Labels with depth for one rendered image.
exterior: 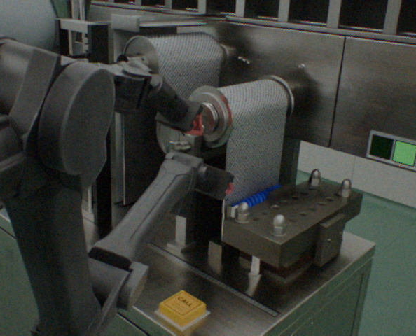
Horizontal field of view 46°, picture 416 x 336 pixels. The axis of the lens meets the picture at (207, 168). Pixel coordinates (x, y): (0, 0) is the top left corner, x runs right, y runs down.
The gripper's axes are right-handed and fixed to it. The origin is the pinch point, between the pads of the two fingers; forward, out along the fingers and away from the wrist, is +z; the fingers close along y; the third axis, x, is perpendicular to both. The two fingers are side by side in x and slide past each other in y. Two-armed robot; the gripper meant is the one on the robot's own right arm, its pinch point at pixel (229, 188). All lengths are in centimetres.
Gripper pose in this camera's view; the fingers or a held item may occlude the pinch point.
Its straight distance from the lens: 121.6
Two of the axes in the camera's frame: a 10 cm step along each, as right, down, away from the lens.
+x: 3.8, -9.3, 0.4
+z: 5.5, 2.6, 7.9
